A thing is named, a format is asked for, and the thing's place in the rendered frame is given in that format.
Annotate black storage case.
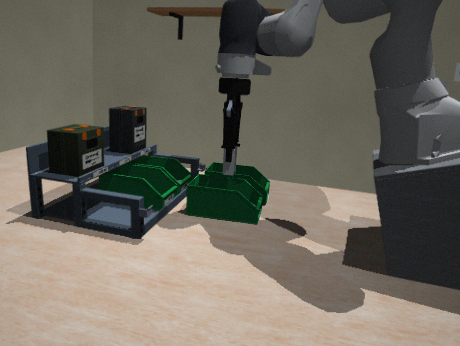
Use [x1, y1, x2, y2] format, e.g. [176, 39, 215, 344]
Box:
[109, 106, 146, 154]

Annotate dark grey metal shelf rack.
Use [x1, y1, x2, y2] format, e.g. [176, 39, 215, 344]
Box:
[26, 126, 206, 239]

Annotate dark green tool case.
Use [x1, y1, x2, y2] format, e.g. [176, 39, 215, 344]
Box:
[47, 124, 104, 177]

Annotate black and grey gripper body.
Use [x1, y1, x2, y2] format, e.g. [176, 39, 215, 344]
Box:
[219, 78, 251, 117]

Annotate green bin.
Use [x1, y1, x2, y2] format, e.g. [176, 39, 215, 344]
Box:
[205, 162, 270, 205]
[99, 164, 176, 211]
[186, 174, 263, 225]
[126, 155, 191, 194]

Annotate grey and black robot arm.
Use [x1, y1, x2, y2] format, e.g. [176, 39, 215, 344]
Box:
[215, 0, 460, 165]

